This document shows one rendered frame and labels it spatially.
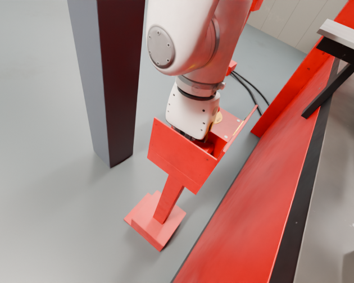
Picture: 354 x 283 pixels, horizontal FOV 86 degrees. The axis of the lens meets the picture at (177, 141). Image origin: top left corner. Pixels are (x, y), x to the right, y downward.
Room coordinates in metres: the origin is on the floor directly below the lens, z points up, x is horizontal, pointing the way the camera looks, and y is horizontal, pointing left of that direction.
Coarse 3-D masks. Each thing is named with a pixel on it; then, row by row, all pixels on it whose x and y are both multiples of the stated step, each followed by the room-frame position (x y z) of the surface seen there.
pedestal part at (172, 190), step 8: (168, 176) 0.33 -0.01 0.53; (168, 184) 0.33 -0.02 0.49; (176, 184) 0.32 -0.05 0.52; (168, 192) 0.33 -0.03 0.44; (176, 192) 0.32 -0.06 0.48; (160, 200) 0.33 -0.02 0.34; (168, 200) 0.32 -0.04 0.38; (176, 200) 0.35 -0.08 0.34; (160, 208) 0.33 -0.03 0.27; (168, 208) 0.32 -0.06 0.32; (160, 216) 0.32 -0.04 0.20; (168, 216) 0.36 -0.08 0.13
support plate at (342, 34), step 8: (328, 24) 0.61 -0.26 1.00; (336, 24) 0.65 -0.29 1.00; (320, 32) 0.53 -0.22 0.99; (328, 32) 0.52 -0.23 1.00; (336, 32) 0.55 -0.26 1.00; (344, 32) 0.58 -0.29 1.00; (352, 32) 0.62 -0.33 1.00; (336, 40) 0.51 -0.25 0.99; (344, 40) 0.51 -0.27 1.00; (352, 40) 0.52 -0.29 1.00; (352, 48) 0.50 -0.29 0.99
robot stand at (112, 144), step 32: (96, 0) 0.57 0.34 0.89; (128, 0) 0.67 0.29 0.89; (96, 32) 0.58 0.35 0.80; (128, 32) 0.67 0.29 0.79; (96, 64) 0.59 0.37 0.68; (128, 64) 0.67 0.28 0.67; (96, 96) 0.60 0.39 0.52; (128, 96) 0.68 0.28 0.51; (96, 128) 0.62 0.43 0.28; (128, 128) 0.69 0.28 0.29
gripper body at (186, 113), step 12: (180, 96) 0.30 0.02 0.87; (192, 96) 0.28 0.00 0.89; (216, 96) 0.31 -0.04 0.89; (168, 108) 0.31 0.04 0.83; (180, 108) 0.29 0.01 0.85; (192, 108) 0.29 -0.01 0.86; (204, 108) 0.28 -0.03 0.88; (216, 108) 0.31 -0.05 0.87; (168, 120) 0.31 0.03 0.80; (180, 120) 0.29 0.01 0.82; (192, 120) 0.28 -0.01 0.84; (204, 120) 0.28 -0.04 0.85; (192, 132) 0.28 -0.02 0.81; (204, 132) 0.28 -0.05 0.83
